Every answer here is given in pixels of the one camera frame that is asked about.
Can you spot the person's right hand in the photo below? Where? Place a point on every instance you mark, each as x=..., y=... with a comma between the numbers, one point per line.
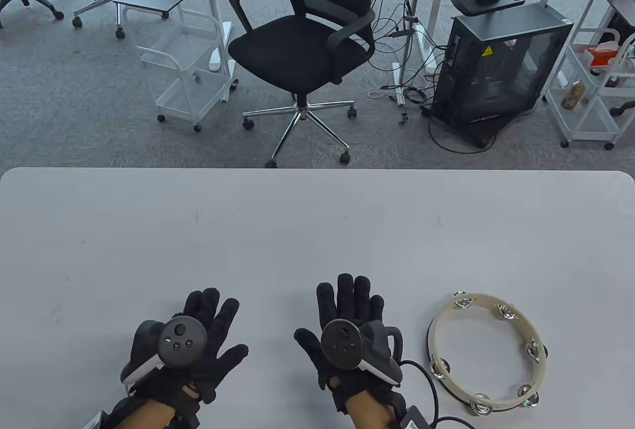
x=349, y=300

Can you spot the person's left hand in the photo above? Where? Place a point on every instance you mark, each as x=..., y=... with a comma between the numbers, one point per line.
x=223, y=339

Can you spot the cream tambourine with metal jingles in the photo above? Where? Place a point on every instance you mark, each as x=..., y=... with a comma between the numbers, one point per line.
x=538, y=374

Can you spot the person's left forearm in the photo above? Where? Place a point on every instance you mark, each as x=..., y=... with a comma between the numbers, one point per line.
x=144, y=414

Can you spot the person's right forearm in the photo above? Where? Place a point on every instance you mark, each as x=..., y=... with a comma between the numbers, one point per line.
x=369, y=411

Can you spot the black and white left controller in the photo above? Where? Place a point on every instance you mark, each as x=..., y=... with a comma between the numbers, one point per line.
x=181, y=342

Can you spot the black and white controller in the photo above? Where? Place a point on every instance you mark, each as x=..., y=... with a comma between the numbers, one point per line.
x=342, y=344
x=181, y=342

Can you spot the black and white right controller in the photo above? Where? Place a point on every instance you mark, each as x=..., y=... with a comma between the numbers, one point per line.
x=342, y=344

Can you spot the black mesh office chair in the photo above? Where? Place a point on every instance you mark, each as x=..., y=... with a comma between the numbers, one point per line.
x=297, y=57

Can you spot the glass jar with brown contents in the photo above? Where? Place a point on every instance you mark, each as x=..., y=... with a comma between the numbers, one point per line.
x=573, y=95

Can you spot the black computer tower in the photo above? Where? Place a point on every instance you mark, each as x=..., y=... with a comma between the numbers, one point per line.
x=496, y=22

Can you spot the red and white box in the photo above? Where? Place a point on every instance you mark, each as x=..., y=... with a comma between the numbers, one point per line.
x=600, y=56

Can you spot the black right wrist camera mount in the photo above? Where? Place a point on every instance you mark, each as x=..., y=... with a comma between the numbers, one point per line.
x=412, y=419

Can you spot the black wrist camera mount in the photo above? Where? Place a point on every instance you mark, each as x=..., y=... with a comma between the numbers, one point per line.
x=96, y=421
x=412, y=419

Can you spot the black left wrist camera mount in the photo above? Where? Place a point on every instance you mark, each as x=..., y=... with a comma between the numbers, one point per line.
x=96, y=421

